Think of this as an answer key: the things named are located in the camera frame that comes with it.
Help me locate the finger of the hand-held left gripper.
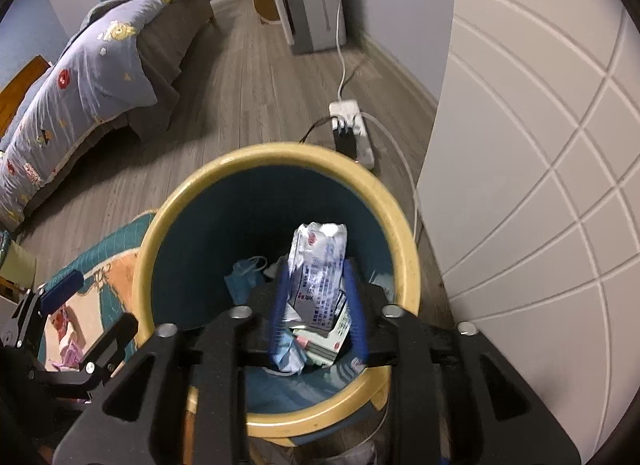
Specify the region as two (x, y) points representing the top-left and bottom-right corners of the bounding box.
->
(0, 270), (84, 351)
(30, 312), (139, 402)

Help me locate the white panelled wardrobe door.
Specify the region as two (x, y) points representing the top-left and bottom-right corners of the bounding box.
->
(416, 0), (640, 465)

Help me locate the pale yellow box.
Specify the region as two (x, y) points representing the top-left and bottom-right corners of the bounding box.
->
(0, 240), (38, 292)

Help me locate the black plug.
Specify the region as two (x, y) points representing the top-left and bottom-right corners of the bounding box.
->
(332, 116), (360, 158)

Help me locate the white power strip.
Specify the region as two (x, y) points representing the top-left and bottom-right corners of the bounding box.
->
(329, 99), (376, 169)

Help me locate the blue printed blanket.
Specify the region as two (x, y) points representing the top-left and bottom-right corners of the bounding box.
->
(0, 0), (206, 226)

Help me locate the white medicine box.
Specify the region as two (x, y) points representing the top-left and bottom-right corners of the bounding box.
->
(292, 290), (353, 366)

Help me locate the white printed wipes packet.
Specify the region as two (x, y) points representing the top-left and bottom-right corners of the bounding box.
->
(286, 222), (349, 338)

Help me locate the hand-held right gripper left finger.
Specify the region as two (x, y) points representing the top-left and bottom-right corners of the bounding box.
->
(52, 257), (291, 465)

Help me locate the red white snack packet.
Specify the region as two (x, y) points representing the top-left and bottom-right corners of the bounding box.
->
(47, 305), (86, 371)

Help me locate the black cable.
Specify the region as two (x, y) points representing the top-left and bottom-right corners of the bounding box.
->
(299, 116), (337, 144)

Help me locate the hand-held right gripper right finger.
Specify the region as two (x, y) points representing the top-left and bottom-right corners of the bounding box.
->
(342, 256), (583, 465)

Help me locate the blue bin with yellow rim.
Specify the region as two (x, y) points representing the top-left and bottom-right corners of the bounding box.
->
(131, 142), (422, 448)

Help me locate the brown bed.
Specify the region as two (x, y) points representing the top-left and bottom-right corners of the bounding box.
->
(0, 0), (217, 236)

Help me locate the white power cable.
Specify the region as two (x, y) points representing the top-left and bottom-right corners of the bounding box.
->
(361, 112), (424, 246)
(335, 0), (349, 102)

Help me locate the blue face mask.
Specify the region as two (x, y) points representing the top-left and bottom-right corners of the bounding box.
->
(224, 256), (269, 303)

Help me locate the patterned teal orange rug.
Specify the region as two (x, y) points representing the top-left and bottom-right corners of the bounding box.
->
(35, 210), (161, 382)

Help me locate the wooden headboard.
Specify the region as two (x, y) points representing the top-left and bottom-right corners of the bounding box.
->
(0, 55), (52, 138)

